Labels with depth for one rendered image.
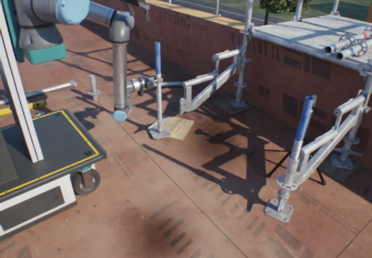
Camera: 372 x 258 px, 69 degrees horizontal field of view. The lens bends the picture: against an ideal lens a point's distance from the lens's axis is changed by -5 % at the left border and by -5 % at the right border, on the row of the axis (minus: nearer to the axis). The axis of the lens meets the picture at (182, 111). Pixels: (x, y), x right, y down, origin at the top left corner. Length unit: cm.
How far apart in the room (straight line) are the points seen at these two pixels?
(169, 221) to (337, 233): 95
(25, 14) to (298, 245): 172
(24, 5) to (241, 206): 154
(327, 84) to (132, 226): 169
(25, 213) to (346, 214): 183
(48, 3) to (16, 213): 106
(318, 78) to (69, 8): 183
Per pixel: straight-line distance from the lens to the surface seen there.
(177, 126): 244
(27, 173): 171
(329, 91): 235
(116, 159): 215
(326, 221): 192
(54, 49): 137
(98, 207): 184
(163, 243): 164
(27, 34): 138
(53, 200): 173
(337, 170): 228
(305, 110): 143
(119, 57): 173
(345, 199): 210
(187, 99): 234
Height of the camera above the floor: 135
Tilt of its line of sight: 30 degrees down
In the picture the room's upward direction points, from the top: 1 degrees clockwise
